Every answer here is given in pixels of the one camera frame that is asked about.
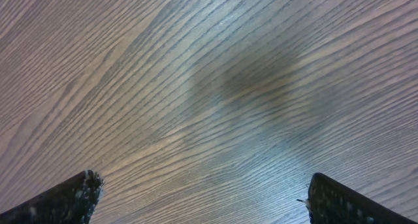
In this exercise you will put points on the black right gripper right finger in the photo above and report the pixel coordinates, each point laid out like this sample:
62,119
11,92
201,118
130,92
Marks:
330,202

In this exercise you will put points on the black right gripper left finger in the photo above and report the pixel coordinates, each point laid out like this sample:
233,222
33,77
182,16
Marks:
70,202

